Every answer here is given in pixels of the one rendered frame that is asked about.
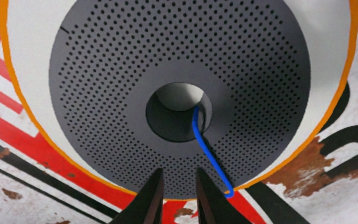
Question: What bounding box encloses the orange painted ring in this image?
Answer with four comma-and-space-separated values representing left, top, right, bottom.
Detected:
0, 0, 358, 196

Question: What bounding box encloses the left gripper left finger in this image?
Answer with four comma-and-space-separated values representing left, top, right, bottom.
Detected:
108, 168, 164, 224

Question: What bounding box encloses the blue wire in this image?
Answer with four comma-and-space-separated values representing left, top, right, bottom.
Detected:
192, 106, 235, 198

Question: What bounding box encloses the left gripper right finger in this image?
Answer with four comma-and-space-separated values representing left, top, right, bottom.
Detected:
196, 167, 253, 224

